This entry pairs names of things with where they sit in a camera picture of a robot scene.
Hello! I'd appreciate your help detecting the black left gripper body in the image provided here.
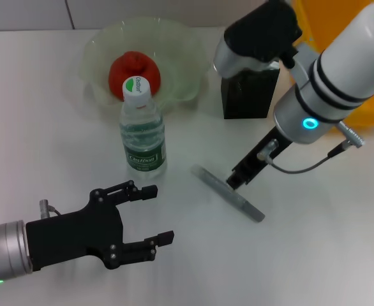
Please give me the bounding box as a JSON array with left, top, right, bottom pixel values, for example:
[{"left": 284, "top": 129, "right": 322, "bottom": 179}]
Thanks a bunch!
[{"left": 25, "top": 187, "right": 130, "bottom": 272}]

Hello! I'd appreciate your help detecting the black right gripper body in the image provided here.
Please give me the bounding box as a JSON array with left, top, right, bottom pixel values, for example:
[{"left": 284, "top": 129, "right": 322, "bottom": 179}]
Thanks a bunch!
[{"left": 231, "top": 126, "right": 295, "bottom": 186}]

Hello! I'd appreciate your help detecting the grey pen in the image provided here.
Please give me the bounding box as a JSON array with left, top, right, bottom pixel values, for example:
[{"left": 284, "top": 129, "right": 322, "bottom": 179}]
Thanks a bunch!
[{"left": 191, "top": 164, "right": 266, "bottom": 223}]

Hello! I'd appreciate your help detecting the clear water bottle green label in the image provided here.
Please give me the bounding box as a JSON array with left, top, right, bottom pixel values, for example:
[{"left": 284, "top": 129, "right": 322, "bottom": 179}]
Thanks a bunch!
[{"left": 119, "top": 76, "right": 168, "bottom": 173}]

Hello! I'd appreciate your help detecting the red orange fruit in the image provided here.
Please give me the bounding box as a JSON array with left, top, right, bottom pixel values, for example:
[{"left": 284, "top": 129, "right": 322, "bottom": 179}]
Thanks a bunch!
[{"left": 108, "top": 50, "right": 161, "bottom": 100}]

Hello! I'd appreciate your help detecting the black mesh pen holder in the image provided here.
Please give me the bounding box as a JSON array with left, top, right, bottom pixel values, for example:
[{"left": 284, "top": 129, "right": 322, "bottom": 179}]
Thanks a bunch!
[{"left": 220, "top": 62, "right": 280, "bottom": 120}]

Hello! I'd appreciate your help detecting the translucent glass fruit plate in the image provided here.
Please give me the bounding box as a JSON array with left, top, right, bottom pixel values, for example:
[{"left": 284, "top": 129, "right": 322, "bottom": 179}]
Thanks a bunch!
[{"left": 80, "top": 18, "right": 213, "bottom": 111}]

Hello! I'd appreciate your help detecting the yellow plastic bin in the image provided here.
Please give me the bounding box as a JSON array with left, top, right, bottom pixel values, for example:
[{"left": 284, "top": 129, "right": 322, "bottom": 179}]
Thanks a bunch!
[{"left": 294, "top": 0, "right": 374, "bottom": 129}]

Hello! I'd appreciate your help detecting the grey left gripper cable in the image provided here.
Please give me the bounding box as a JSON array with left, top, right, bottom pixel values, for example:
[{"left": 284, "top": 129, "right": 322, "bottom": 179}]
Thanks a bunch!
[{"left": 38, "top": 199, "right": 63, "bottom": 220}]

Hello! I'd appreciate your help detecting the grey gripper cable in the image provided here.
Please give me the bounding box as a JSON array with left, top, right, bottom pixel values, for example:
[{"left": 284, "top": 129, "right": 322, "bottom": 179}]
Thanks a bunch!
[
  {"left": 38, "top": 199, "right": 63, "bottom": 220},
  {"left": 257, "top": 120, "right": 366, "bottom": 175}
]

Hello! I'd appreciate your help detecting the grey right gripper cable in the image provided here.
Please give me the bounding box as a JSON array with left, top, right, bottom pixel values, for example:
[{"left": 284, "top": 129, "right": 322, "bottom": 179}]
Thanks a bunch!
[{"left": 257, "top": 120, "right": 366, "bottom": 175}]

